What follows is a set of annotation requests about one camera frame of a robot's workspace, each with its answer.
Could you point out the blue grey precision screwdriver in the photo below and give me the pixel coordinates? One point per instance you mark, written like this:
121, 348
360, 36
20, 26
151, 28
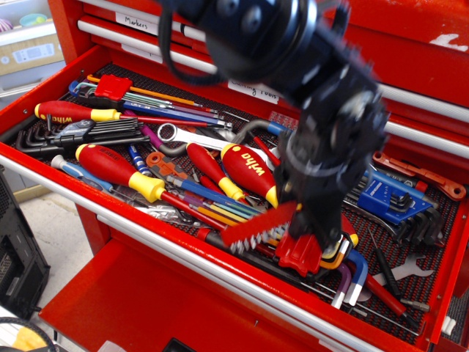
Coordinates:
79, 173

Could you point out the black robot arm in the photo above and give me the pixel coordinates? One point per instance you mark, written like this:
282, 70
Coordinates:
297, 49

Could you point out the small red yellow screwdriver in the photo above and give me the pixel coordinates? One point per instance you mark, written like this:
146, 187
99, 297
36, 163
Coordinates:
205, 162

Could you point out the red yellow screwdriver front left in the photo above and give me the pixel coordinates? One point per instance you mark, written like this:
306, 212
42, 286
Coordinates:
110, 166

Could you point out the blue striped small tool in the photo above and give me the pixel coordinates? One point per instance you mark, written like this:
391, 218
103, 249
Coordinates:
138, 161

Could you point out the colourful hex key set front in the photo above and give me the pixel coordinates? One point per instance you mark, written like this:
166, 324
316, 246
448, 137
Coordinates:
306, 257

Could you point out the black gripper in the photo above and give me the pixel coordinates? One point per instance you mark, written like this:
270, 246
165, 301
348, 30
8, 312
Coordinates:
341, 124

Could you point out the wiha screwdriver right slim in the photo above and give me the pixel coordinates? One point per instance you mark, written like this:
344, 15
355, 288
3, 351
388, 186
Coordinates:
273, 160

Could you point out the silver combination wrench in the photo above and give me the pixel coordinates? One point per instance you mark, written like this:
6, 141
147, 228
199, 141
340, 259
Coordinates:
169, 132

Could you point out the white drawer label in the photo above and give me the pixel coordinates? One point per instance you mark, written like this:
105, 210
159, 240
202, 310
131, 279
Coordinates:
255, 92

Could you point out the black equipment box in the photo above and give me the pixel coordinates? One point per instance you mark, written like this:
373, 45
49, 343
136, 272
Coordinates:
24, 270

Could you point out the black hex key set left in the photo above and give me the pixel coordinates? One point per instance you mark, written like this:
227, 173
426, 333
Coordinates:
64, 140

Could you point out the black thin screwdriver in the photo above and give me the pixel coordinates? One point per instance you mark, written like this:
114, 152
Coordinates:
390, 280

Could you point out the orange plastic tool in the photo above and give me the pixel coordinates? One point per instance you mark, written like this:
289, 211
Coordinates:
164, 166

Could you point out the blue holder hex key set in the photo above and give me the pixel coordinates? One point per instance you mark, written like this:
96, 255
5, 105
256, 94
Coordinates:
407, 214

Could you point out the colourful hex key set rear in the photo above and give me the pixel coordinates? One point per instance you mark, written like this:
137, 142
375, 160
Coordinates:
112, 92

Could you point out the red bit holder rear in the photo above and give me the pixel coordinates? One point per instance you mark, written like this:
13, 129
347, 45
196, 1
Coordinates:
282, 119

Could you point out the orange red flat wrench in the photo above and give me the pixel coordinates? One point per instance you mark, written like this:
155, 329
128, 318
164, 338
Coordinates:
450, 188

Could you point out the flat silver open wrench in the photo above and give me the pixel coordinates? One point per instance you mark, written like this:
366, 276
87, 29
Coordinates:
410, 267

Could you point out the black red drawer liner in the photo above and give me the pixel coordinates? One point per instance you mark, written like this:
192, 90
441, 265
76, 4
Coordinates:
152, 281

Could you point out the large wiha screwdriver centre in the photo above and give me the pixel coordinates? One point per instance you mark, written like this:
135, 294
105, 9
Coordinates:
247, 169

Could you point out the wiha screwdriver top left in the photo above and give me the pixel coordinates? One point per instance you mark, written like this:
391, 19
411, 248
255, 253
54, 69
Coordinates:
66, 112

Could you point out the colourful hex key set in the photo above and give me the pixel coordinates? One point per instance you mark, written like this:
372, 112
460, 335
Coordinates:
306, 257
112, 92

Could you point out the red bit holder with bits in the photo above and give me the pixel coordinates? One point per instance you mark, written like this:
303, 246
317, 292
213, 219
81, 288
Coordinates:
259, 229

